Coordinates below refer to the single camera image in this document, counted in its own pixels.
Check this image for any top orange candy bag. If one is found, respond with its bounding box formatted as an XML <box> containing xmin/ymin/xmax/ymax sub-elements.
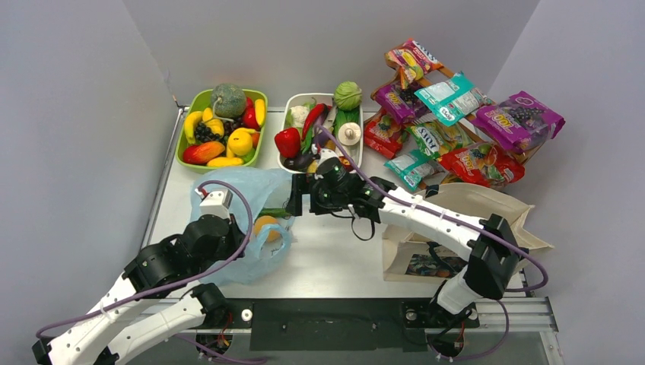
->
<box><xmin>384</xmin><ymin>38</ymin><xmax>443</xmax><ymax>89</ymax></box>

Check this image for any yellow lemon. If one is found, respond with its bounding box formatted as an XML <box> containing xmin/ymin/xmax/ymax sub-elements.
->
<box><xmin>226</xmin><ymin>129</ymin><xmax>253</xmax><ymax>157</ymax></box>

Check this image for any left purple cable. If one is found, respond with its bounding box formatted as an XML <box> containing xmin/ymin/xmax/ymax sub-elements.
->
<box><xmin>35</xmin><ymin>180</ymin><xmax>268</xmax><ymax>365</ymax></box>

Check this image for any green cabbage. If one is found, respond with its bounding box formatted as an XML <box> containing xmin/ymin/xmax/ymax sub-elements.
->
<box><xmin>333</xmin><ymin>81</ymin><xmax>362</xmax><ymax>111</ymax></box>

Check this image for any yellow mango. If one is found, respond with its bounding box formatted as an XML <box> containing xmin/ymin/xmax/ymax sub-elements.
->
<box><xmin>206</xmin><ymin>157</ymin><xmax>245</xmax><ymax>168</ymax></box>

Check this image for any white vegetable tray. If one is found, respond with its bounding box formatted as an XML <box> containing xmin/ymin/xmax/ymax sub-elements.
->
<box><xmin>277</xmin><ymin>93</ymin><xmax>365</xmax><ymax>175</ymax></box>

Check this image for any white mushroom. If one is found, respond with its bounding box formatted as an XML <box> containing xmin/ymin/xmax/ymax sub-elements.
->
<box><xmin>337</xmin><ymin>122</ymin><xmax>362</xmax><ymax>146</ymax></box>

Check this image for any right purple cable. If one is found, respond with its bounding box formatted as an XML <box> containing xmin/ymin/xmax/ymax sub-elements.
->
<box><xmin>314</xmin><ymin>123</ymin><xmax>549</xmax><ymax>363</ymax></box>

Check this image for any yellow banana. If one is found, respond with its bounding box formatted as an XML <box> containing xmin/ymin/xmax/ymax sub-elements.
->
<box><xmin>183</xmin><ymin>111</ymin><xmax>203</xmax><ymax>144</ymax></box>

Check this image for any green melon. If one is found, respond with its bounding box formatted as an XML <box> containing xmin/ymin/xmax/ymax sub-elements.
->
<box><xmin>211</xmin><ymin>83</ymin><xmax>246</xmax><ymax>119</ymax></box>

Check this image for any teal snack bag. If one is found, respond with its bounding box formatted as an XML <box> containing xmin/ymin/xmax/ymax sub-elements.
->
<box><xmin>384</xmin><ymin>150</ymin><xmax>436</xmax><ymax>190</ymax></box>
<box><xmin>415</xmin><ymin>72</ymin><xmax>494</xmax><ymax>126</ymax></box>

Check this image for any red snack bag right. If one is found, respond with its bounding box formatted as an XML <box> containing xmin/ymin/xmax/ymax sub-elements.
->
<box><xmin>438</xmin><ymin>142</ymin><xmax>526</xmax><ymax>189</ymax></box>

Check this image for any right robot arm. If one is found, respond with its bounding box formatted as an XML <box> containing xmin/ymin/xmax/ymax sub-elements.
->
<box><xmin>286</xmin><ymin>157</ymin><xmax>528</xmax><ymax>326</ymax></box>

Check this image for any light blue plastic bag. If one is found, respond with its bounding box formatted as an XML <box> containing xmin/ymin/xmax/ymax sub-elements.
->
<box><xmin>189</xmin><ymin>167</ymin><xmax>294</xmax><ymax>287</ymax></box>

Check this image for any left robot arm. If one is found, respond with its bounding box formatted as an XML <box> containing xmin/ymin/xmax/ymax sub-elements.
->
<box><xmin>32</xmin><ymin>214</ymin><xmax>249</xmax><ymax>364</ymax></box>

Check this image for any purple eggplant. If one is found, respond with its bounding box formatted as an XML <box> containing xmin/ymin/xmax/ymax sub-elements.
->
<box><xmin>281</xmin><ymin>146</ymin><xmax>324</xmax><ymax>173</ymax></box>

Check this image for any green candy bag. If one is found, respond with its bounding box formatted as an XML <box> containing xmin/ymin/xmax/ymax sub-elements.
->
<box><xmin>406</xmin><ymin>122</ymin><xmax>473</xmax><ymax>160</ymax></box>

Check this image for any red snack bag left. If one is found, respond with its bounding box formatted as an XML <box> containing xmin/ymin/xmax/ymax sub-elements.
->
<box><xmin>364</xmin><ymin>108</ymin><xmax>406</xmax><ymax>160</ymax></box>

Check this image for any large purple snack bag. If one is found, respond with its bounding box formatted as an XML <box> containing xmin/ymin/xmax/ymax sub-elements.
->
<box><xmin>472</xmin><ymin>90</ymin><xmax>565</xmax><ymax>154</ymax></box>

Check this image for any teal snack bag lower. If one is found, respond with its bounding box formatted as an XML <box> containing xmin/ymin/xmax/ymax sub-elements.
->
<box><xmin>384</xmin><ymin>150</ymin><xmax>436</xmax><ymax>190</ymax></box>

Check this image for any green cucumber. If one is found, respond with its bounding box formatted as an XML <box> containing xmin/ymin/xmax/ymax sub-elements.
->
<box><xmin>259</xmin><ymin>208</ymin><xmax>292</xmax><ymax>219</ymax></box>

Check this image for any white cauliflower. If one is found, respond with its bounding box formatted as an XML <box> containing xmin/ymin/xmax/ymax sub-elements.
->
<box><xmin>289</xmin><ymin>105</ymin><xmax>310</xmax><ymax>129</ymax></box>

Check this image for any red snack bag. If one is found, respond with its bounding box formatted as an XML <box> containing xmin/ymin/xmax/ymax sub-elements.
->
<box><xmin>438</xmin><ymin>142</ymin><xmax>526</xmax><ymax>189</ymax></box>
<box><xmin>364</xmin><ymin>108</ymin><xmax>406</xmax><ymax>160</ymax></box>

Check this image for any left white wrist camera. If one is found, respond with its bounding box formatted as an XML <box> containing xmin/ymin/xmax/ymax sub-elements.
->
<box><xmin>199</xmin><ymin>189</ymin><xmax>233</xmax><ymax>219</ymax></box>

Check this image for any small purple snack bag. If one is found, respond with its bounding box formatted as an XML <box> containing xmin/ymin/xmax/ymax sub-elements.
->
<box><xmin>371</xmin><ymin>81</ymin><xmax>430</xmax><ymax>124</ymax></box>

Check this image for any red chili pepper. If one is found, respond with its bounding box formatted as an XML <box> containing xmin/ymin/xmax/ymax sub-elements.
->
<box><xmin>301</xmin><ymin>103</ymin><xmax>329</xmax><ymax>141</ymax></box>

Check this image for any purple cable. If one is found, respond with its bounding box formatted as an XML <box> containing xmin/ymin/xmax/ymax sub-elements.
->
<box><xmin>35</xmin><ymin>180</ymin><xmax>268</xmax><ymax>365</ymax></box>
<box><xmin>314</xmin><ymin>123</ymin><xmax>549</xmax><ymax>363</ymax></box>

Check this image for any red orange mango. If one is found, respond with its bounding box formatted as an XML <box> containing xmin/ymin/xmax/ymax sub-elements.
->
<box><xmin>182</xmin><ymin>141</ymin><xmax>225</xmax><ymax>165</ymax></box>

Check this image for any red bell pepper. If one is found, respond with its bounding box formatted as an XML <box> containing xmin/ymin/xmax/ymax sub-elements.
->
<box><xmin>274</xmin><ymin>127</ymin><xmax>300</xmax><ymax>158</ymax></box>

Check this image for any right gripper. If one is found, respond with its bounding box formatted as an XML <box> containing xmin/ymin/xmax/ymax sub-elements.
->
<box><xmin>288</xmin><ymin>173</ymin><xmax>348</xmax><ymax>216</ymax></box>

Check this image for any wooden display rack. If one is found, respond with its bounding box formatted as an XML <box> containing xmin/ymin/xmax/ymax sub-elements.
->
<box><xmin>364</xmin><ymin>66</ymin><xmax>526</xmax><ymax>189</ymax></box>

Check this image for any orange peach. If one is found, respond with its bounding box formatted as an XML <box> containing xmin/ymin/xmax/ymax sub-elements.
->
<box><xmin>253</xmin><ymin>215</ymin><xmax>284</xmax><ymax>243</ymax></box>

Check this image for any teal snack bag upper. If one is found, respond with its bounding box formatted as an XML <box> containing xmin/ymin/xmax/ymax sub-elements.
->
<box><xmin>415</xmin><ymin>72</ymin><xmax>494</xmax><ymax>126</ymax></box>

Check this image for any black grapes bunch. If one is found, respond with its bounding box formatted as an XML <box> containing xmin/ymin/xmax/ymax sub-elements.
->
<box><xmin>194</xmin><ymin>120</ymin><xmax>224</xmax><ymax>144</ymax></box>

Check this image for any green fruit tray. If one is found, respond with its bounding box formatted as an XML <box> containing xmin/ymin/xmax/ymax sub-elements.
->
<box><xmin>174</xmin><ymin>88</ymin><xmax>268</xmax><ymax>176</ymax></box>

